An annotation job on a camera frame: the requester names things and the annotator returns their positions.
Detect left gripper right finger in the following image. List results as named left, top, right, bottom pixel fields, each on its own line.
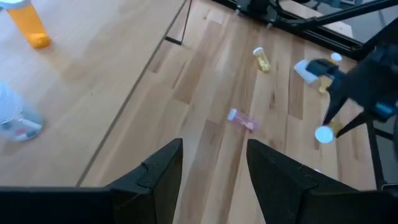
left=246, top=138, right=361, bottom=224

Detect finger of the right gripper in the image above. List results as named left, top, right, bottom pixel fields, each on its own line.
left=322, top=91, right=349, bottom=126
left=335, top=111, right=374, bottom=139

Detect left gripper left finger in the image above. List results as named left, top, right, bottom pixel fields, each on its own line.
left=105, top=138, right=184, bottom=224

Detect pink medicine bottle white cap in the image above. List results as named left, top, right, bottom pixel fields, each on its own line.
left=226, top=108, right=260, bottom=133

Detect clear medicine bottle white cap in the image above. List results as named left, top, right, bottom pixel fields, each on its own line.
left=0, top=80, right=45, bottom=143

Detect wooden shelf black legs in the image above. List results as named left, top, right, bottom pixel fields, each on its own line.
left=0, top=0, right=193, bottom=189

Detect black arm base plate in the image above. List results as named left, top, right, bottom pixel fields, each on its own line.
left=234, top=0, right=282, bottom=30

